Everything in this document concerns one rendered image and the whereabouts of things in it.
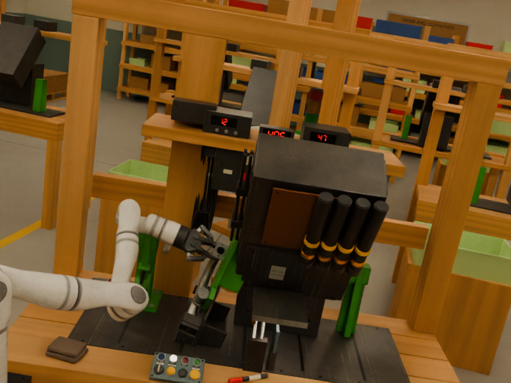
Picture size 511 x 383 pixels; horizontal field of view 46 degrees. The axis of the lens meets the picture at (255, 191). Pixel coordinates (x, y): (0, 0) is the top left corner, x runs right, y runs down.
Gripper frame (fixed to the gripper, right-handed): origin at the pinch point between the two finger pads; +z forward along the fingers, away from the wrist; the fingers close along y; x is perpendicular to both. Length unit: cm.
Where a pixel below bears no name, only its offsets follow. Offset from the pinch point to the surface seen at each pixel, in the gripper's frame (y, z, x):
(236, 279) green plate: -8.1, 8.7, -5.5
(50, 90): 465, -302, 734
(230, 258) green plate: -4.6, 4.0, -10.6
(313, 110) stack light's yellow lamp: 57, 13, -16
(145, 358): -38.5, -7.8, 6.3
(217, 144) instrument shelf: 31.7, -13.7, -10.7
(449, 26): 803, 291, 532
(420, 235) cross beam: 43, 72, 8
